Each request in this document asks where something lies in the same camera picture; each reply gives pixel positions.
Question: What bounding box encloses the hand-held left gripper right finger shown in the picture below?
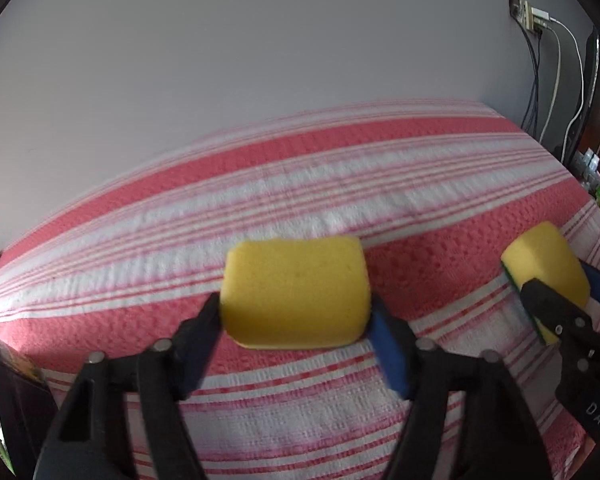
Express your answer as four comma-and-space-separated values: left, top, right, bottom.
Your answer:
367, 296, 553, 480

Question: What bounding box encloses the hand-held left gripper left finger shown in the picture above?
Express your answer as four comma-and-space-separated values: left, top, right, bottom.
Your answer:
32, 292, 226, 480

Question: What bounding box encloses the yellow sponge with green top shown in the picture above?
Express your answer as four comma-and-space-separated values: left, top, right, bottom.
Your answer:
500, 221, 592, 346

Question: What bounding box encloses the plain yellow sponge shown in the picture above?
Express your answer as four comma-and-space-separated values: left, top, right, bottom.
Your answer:
219, 236, 372, 352

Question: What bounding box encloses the round metal tin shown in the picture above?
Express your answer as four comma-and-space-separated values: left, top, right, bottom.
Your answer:
0, 327, 61, 480

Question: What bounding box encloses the red white striped blanket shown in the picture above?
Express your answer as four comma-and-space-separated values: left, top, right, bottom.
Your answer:
0, 100, 600, 480

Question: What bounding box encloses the black television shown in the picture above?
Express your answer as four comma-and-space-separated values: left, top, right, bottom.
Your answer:
562, 25, 600, 166

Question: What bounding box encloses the white charger plug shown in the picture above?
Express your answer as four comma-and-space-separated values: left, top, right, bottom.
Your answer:
522, 4, 552, 31

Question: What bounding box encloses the short white cable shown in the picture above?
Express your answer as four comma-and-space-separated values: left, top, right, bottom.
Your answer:
540, 27, 564, 143

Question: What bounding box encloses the black cable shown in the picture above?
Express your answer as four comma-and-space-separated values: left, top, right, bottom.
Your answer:
520, 22, 544, 133

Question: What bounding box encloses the long white cable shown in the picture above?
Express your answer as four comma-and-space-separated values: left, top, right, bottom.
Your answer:
547, 17, 587, 161

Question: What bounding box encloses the wall socket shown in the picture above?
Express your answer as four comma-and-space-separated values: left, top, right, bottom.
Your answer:
508, 0, 551, 33

